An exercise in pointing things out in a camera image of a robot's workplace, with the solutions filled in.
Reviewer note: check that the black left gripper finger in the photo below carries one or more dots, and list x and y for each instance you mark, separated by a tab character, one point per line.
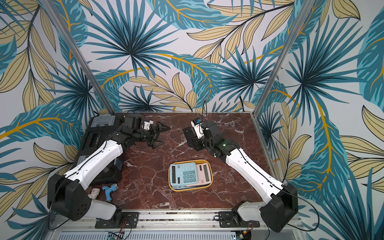
160	127
155	143

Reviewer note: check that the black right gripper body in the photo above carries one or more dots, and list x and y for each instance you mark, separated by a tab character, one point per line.
191	139

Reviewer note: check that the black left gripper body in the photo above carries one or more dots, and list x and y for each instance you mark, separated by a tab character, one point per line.
149	135

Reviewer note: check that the black upside-down calculator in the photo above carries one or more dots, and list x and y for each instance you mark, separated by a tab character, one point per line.
192	139

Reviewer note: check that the pink calculator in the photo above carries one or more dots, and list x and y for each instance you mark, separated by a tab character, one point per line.
203	175

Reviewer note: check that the yellow plastic tray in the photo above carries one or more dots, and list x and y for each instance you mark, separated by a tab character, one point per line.
190	187

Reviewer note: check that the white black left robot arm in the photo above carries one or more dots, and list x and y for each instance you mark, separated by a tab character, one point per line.
67	193

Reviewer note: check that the white pipe elbow fitting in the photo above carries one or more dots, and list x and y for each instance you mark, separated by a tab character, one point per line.
94	193

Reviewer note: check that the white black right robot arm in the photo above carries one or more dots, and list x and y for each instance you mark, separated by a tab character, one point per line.
279	202

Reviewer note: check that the black plastic toolbox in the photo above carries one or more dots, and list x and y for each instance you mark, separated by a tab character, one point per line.
98	129

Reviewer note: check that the blue toy figure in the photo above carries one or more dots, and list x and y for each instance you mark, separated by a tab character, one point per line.
108	190

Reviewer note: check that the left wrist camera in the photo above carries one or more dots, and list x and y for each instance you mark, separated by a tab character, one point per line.
147	125

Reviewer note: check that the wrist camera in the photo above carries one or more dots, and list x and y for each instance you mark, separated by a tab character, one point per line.
197	126
147	125

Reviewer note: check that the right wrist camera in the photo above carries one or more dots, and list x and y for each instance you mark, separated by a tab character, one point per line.
197	126

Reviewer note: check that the aluminium front rail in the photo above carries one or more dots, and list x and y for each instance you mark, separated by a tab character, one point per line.
163	224

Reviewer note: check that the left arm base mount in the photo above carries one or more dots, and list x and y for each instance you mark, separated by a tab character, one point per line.
120	220

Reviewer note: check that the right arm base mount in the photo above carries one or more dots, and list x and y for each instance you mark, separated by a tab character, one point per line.
233	220

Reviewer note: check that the right aluminium corner post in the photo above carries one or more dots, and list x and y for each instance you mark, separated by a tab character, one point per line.
300	20

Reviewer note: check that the aluminium corner post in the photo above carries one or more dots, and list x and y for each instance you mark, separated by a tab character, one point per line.
54	15
300	20

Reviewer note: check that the left aluminium corner post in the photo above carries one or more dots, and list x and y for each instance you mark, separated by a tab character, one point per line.
54	15

